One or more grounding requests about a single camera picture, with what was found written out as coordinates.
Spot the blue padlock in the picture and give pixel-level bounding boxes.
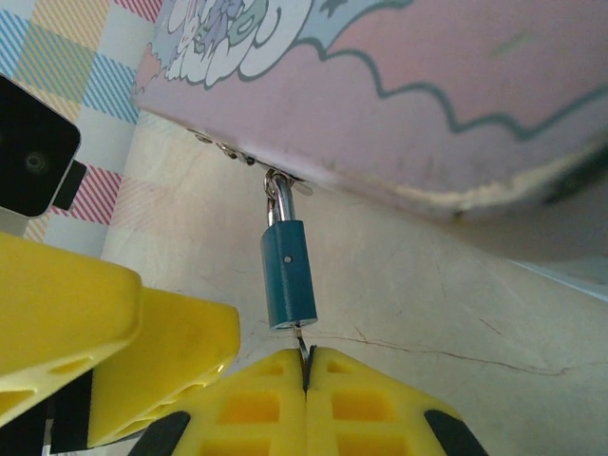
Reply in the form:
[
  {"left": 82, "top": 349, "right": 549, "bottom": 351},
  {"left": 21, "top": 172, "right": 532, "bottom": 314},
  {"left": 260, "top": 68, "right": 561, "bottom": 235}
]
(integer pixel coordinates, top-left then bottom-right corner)
[{"left": 259, "top": 168, "right": 319, "bottom": 333}]

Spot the small silver key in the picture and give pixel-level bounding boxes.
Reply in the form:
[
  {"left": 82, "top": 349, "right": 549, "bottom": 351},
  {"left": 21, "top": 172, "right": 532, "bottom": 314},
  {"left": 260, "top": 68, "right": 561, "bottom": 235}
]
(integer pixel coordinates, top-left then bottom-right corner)
[{"left": 292, "top": 322, "right": 318, "bottom": 381}]

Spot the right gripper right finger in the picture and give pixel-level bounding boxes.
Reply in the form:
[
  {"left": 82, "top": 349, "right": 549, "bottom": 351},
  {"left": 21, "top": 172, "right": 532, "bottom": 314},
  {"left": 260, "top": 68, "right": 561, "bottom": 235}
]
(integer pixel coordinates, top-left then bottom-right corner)
[{"left": 306, "top": 346, "right": 491, "bottom": 456}]

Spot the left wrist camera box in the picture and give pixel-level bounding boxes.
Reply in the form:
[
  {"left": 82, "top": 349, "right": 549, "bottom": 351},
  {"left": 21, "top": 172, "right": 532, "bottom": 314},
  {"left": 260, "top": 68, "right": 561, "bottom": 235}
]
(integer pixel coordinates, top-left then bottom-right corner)
[{"left": 0, "top": 73, "right": 89, "bottom": 220}]

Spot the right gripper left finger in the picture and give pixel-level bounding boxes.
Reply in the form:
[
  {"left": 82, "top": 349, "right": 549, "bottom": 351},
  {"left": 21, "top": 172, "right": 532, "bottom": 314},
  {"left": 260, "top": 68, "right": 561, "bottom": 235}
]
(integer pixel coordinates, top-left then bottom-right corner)
[{"left": 136, "top": 348, "right": 310, "bottom": 456}]

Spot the pastel cartoon tin box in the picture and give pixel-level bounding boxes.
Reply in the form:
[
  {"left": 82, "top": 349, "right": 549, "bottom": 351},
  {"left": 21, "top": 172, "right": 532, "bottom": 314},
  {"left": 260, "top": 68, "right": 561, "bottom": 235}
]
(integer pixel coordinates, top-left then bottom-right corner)
[{"left": 130, "top": 0, "right": 608, "bottom": 225}]

